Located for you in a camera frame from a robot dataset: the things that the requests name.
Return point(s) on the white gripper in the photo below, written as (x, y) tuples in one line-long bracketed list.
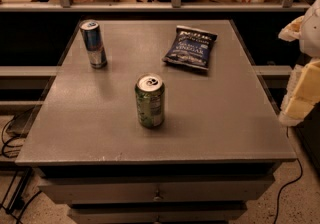
[(312, 34)]

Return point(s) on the blue chip bag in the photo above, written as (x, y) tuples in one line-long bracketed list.
[(191, 47)]

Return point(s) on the green soda can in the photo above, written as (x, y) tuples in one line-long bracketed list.
[(150, 94)]

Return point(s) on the grey drawer cabinet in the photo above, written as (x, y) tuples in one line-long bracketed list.
[(144, 142)]

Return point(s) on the blue silver energy drink can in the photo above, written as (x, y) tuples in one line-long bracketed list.
[(91, 34)]

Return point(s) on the upper drawer with knob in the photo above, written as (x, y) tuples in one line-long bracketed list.
[(104, 191)]

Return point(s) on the lower drawer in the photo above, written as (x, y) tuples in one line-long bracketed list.
[(149, 216)]

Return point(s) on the dark device on floor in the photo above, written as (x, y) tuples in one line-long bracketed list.
[(21, 123)]

